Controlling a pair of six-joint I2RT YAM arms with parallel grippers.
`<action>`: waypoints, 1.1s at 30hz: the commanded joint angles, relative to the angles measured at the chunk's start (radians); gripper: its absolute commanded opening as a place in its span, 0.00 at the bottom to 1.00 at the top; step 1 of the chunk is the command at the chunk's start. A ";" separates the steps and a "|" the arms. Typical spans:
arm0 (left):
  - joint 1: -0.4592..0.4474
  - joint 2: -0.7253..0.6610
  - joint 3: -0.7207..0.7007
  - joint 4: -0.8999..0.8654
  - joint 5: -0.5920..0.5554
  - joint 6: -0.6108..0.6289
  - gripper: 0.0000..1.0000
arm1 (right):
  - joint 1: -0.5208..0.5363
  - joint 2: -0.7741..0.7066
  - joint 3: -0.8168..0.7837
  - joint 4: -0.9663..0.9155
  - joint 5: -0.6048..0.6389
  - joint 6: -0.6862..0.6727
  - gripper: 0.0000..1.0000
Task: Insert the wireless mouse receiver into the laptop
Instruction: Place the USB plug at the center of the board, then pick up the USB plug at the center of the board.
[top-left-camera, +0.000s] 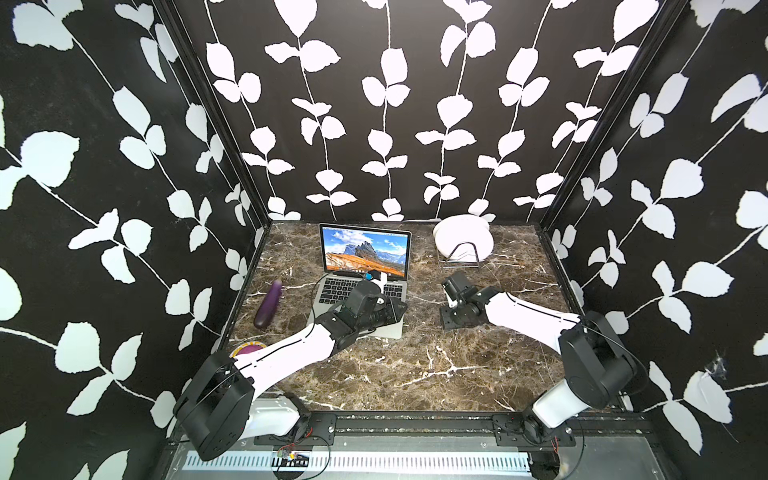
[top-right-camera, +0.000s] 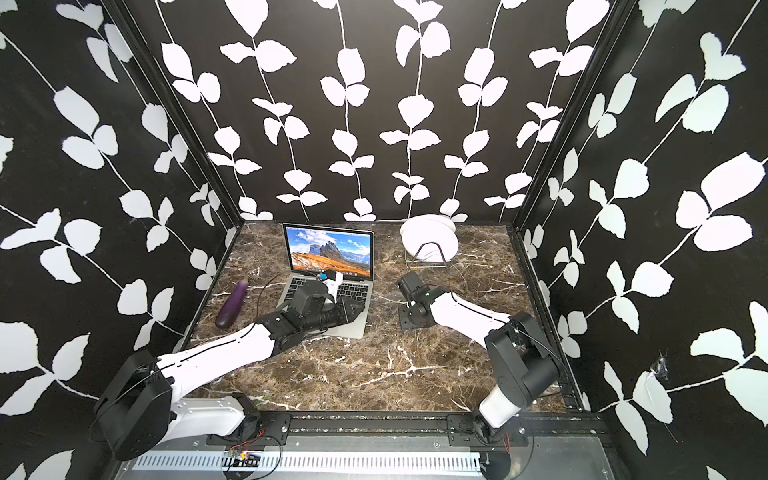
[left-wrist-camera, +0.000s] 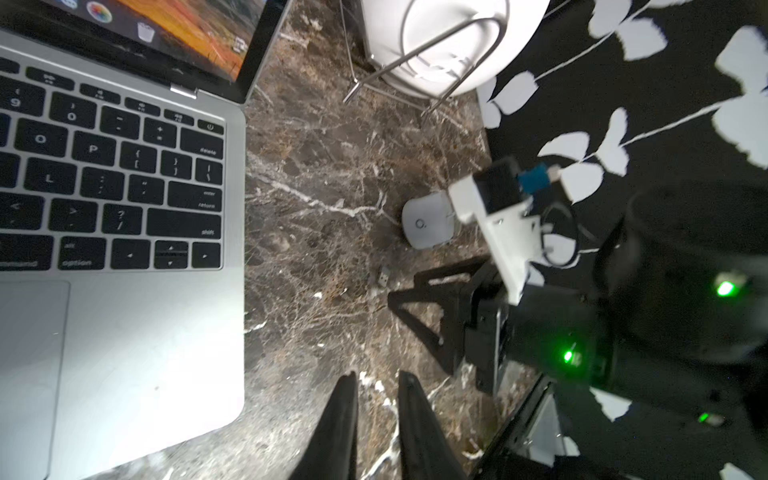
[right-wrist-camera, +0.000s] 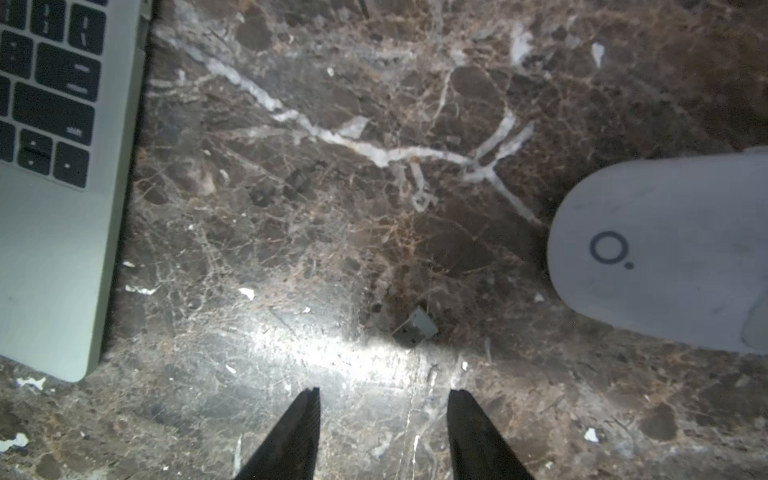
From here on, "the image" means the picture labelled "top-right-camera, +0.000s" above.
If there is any silver open laptop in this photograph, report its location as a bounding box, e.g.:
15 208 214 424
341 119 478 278
279 224 374 339

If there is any white plates stack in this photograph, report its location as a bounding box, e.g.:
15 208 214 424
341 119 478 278
400 214 459 261

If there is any black front mounting rail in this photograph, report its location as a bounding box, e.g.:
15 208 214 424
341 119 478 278
202 411 608 450

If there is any black wire plate rack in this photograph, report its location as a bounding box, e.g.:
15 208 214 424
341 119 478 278
405 241 449 269

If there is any purple eggplant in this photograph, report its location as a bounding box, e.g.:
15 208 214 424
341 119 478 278
214 280 248 330

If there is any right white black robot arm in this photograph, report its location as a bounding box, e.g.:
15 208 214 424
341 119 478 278
396 271 565 432

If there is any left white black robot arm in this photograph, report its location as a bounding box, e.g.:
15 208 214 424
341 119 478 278
95 280 366 461

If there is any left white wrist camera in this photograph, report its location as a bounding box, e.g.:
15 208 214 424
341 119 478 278
317 270 344 304

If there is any white perforated cable duct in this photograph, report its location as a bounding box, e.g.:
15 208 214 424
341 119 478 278
132 451 481 476

